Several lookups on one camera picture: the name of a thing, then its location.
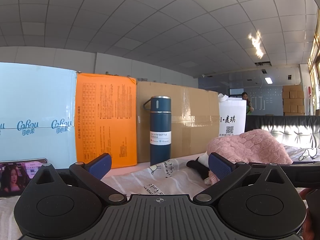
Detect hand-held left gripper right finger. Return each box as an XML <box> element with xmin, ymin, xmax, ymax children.
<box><xmin>192</xmin><ymin>152</ymin><xmax>292</xmax><ymax>204</ymax></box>

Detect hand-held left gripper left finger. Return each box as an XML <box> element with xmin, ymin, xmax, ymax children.
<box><xmin>31</xmin><ymin>152</ymin><xmax>128</xmax><ymax>204</ymax></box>

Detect pink knit sweater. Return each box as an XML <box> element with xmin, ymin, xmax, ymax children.
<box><xmin>205</xmin><ymin>129</ymin><xmax>293</xmax><ymax>185</ymax></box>

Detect person's right hand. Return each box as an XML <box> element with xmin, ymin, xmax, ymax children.
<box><xmin>299</xmin><ymin>187</ymin><xmax>320</xmax><ymax>240</ymax></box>

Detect white garment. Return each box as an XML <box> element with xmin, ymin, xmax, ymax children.
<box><xmin>198</xmin><ymin>153</ymin><xmax>210</xmax><ymax>168</ymax></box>

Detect black cloth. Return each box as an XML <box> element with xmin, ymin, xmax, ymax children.
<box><xmin>186</xmin><ymin>159</ymin><xmax>211</xmax><ymax>180</ymax></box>

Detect orange carton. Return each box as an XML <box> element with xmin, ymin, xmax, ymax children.
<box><xmin>75</xmin><ymin>73</ymin><xmax>138</xmax><ymax>169</ymax></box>

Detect black leather sofa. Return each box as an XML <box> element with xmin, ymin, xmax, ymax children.
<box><xmin>244</xmin><ymin>115</ymin><xmax>320</xmax><ymax>148</ymax></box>

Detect white paper bag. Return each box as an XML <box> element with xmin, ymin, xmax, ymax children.
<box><xmin>218</xmin><ymin>93</ymin><xmax>247</xmax><ymax>138</ymax></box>

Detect printed cartoon bedsheet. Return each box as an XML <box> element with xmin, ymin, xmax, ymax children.
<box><xmin>0</xmin><ymin>145</ymin><xmax>320</xmax><ymax>240</ymax></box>

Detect brown cardboard carton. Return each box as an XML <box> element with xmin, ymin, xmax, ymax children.
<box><xmin>136</xmin><ymin>81</ymin><xmax>220</xmax><ymax>163</ymax></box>

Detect dark blue vacuum bottle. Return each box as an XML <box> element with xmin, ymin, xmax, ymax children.
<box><xmin>143</xmin><ymin>96</ymin><xmax>172</xmax><ymax>166</ymax></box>

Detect stack of cardboard boxes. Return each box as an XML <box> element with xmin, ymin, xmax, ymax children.
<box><xmin>282</xmin><ymin>85</ymin><xmax>305</xmax><ymax>116</ymax></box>

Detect smartphone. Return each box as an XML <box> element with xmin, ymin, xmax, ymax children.
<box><xmin>0</xmin><ymin>158</ymin><xmax>48</xmax><ymax>197</ymax></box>

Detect light blue carton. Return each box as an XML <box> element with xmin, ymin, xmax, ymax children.
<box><xmin>0</xmin><ymin>62</ymin><xmax>77</xmax><ymax>164</ymax></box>

